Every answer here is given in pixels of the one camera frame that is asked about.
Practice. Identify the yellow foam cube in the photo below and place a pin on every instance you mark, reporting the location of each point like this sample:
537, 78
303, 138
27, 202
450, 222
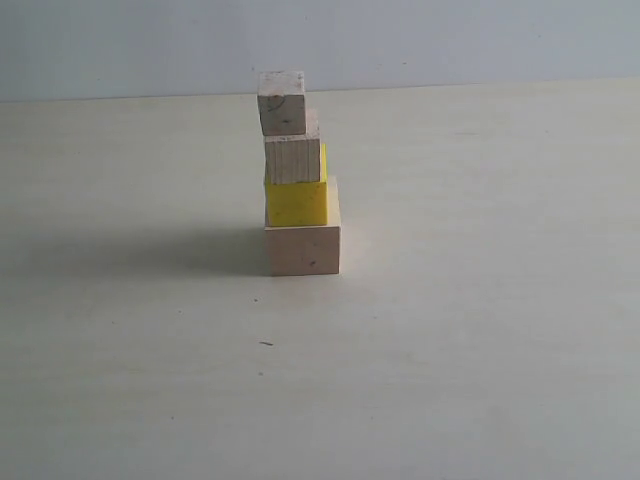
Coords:
298, 204

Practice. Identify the medium wooden cube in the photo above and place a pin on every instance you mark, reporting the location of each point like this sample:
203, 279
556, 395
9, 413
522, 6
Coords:
295, 158

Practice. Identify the small wooden cube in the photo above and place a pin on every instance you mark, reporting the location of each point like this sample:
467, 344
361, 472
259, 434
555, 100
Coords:
282, 103

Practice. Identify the large wooden cube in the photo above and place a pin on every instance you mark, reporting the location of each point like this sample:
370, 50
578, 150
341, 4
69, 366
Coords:
307, 250

